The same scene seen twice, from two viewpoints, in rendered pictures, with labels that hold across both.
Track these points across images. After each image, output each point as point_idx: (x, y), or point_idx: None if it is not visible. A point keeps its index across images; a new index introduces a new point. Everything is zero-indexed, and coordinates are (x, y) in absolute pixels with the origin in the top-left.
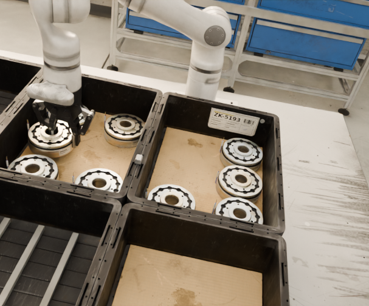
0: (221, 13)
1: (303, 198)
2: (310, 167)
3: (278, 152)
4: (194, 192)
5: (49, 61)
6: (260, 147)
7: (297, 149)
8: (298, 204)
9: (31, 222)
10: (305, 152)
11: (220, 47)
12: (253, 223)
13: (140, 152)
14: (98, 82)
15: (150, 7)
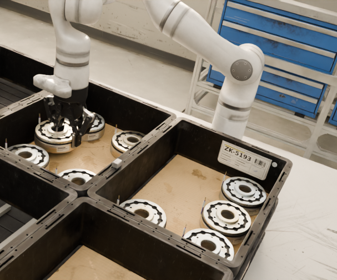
0: (253, 50)
1: (315, 268)
2: None
3: (272, 194)
4: (174, 217)
5: (58, 55)
6: None
7: (330, 217)
8: (307, 272)
9: (2, 200)
10: None
11: (247, 83)
12: (205, 249)
13: (122, 158)
14: (120, 96)
15: (181, 33)
